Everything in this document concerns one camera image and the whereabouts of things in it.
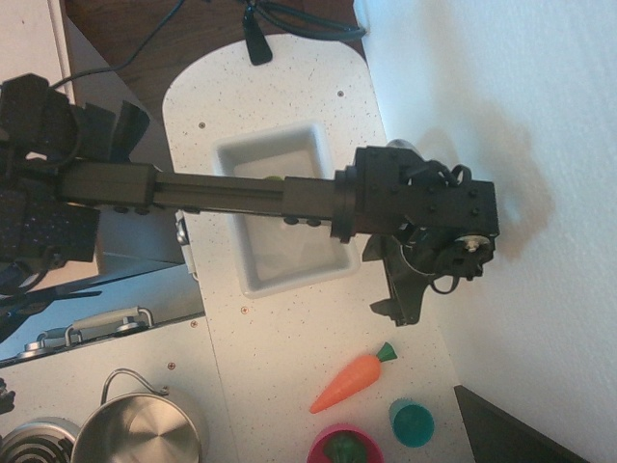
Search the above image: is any orange toy carrot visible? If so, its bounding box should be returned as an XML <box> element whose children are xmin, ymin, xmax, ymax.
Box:
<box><xmin>308</xmin><ymin>342</ymin><xmax>398</xmax><ymax>415</ymax></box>

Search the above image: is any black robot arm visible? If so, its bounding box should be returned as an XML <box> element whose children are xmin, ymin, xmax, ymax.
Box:
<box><xmin>1</xmin><ymin>74</ymin><xmax>499</xmax><ymax>326</ymax></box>

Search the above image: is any teal plastic cup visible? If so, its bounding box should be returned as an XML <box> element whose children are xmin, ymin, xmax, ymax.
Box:
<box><xmin>389</xmin><ymin>398</ymin><xmax>435</xmax><ymax>448</ymax></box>

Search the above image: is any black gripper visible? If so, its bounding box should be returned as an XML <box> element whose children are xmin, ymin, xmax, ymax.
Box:
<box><xmin>362</xmin><ymin>232</ymin><xmax>456</xmax><ymax>326</ymax></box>

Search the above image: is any black cable bundle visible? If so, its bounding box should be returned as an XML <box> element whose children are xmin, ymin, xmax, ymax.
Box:
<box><xmin>240</xmin><ymin>0</ymin><xmax>368</xmax><ymax>67</ymax></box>

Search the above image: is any stainless steel pot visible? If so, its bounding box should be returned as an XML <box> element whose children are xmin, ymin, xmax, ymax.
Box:
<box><xmin>70</xmin><ymin>368</ymin><xmax>209</xmax><ymax>462</ymax></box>

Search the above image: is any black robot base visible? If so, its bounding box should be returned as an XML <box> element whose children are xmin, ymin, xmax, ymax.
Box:
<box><xmin>1</xmin><ymin>95</ymin><xmax>149</xmax><ymax>298</ymax></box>

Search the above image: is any silver cabinet door handle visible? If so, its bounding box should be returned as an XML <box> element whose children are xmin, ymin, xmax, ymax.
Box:
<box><xmin>174</xmin><ymin>210</ymin><xmax>199</xmax><ymax>282</ymax></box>

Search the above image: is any grey oven door handle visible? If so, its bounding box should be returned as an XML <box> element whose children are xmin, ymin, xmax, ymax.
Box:
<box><xmin>15</xmin><ymin>306</ymin><xmax>154</xmax><ymax>360</ymax></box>

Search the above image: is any pink plastic bowl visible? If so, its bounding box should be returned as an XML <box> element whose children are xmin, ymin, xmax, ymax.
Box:
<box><xmin>307</xmin><ymin>423</ymin><xmax>385</xmax><ymax>463</ymax></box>

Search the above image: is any silver toy faucet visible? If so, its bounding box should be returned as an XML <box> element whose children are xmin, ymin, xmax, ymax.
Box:
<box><xmin>387</xmin><ymin>139</ymin><xmax>417</xmax><ymax>151</ymax></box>

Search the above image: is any silver stove burner coil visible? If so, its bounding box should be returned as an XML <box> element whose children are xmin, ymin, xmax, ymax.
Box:
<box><xmin>1</xmin><ymin>417</ymin><xmax>80</xmax><ymax>463</ymax></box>

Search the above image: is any green toy broccoli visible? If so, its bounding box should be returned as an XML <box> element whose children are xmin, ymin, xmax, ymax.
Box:
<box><xmin>323</xmin><ymin>431</ymin><xmax>367</xmax><ymax>463</ymax></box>

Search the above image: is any white toy sink basin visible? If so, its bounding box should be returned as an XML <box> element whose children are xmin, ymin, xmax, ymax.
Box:
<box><xmin>212</xmin><ymin>121</ymin><xmax>360</xmax><ymax>298</ymax></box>

